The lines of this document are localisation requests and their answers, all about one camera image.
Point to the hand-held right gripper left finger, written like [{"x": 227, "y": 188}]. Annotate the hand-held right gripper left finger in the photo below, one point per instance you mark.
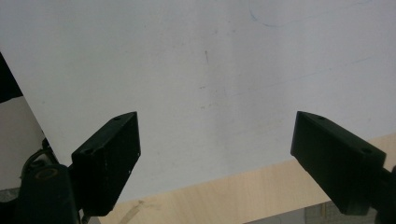
[{"x": 106, "y": 168}]

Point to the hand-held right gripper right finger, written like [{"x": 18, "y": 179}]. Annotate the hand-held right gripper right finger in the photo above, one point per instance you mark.
[{"x": 336, "y": 161}]

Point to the white board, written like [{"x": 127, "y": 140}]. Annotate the white board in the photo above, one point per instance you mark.
[{"x": 202, "y": 77}]

